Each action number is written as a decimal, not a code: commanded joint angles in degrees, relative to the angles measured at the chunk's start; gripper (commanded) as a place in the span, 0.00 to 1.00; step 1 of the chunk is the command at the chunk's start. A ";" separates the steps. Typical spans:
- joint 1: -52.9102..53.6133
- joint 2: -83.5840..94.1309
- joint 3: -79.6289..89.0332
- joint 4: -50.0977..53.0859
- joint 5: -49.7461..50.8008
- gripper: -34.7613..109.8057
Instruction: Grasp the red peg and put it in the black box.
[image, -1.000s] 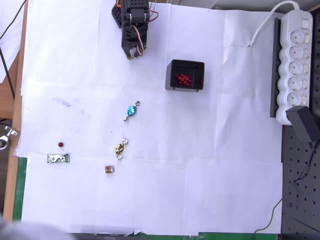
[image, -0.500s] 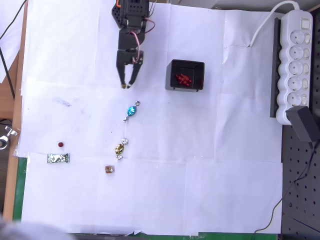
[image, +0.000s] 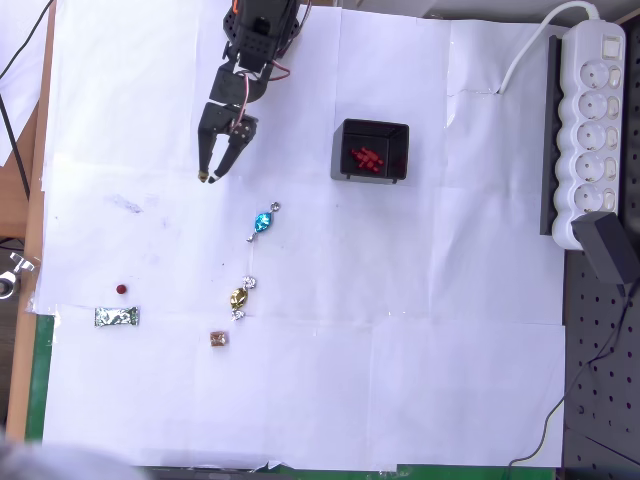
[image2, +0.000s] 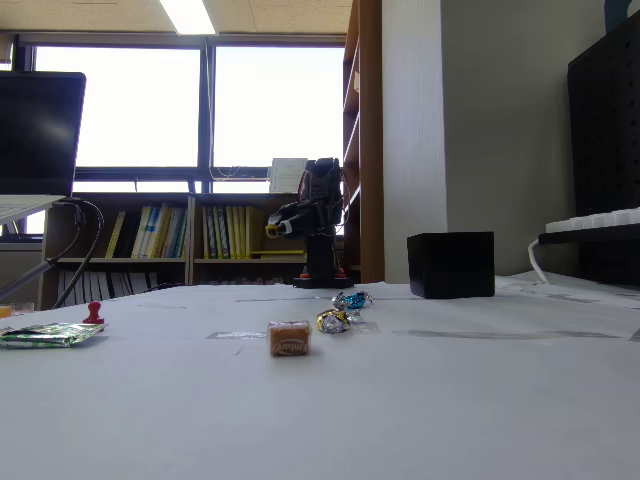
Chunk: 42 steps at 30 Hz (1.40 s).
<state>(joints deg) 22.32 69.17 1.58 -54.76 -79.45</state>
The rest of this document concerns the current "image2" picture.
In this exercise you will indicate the ceiling light panel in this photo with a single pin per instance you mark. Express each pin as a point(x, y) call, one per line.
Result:
point(190, 15)

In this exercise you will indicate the red pawn piece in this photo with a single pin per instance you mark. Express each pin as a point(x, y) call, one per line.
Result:
point(93, 314)

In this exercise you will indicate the black pegboard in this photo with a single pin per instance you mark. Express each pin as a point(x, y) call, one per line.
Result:
point(605, 140)

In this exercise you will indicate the black box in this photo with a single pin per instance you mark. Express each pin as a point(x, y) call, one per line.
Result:
point(450, 265)

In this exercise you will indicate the brown caramel candy cube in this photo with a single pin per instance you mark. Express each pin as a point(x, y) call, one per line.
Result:
point(290, 339)

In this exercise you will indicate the white paper table cover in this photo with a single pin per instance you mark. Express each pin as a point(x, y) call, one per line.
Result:
point(350, 400)

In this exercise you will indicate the flat yellow folder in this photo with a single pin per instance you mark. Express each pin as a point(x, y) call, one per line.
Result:
point(277, 253)

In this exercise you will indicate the grey metal pole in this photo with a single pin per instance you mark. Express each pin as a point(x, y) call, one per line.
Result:
point(25, 280)

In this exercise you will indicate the blue wrapped candy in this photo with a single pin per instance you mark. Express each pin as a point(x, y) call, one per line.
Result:
point(354, 300)

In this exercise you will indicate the gold wrapped candy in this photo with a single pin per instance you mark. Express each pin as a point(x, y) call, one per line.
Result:
point(334, 321)

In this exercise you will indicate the green foil snack packet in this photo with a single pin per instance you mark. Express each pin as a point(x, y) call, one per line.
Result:
point(45, 335)

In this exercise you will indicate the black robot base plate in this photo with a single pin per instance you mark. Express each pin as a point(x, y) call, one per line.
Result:
point(320, 282)

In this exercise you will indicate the dark window frame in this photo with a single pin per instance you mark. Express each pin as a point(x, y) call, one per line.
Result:
point(206, 125)

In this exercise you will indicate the tall wooden bookshelf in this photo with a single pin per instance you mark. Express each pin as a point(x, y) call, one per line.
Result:
point(371, 150)

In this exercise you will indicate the slanted yellow book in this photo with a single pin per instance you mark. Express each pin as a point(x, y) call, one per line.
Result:
point(116, 235)

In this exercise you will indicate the white power strip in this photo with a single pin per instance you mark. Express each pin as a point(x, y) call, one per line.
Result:
point(595, 220)

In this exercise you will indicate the framed paper sign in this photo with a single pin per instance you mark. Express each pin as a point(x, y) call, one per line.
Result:
point(285, 175)

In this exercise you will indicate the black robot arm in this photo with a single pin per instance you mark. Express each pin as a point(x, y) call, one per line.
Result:
point(325, 200)

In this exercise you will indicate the low wooden bookshelf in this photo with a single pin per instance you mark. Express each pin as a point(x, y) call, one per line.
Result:
point(235, 199)
point(115, 199)

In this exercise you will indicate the dark laptop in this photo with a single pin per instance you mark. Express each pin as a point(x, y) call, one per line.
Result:
point(35, 135)

